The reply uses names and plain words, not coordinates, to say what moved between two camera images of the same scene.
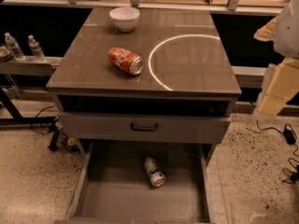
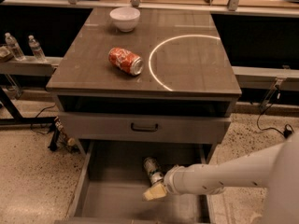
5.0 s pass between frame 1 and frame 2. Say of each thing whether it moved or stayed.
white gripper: moved
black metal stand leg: stayed
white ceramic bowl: stayed
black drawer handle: stayed
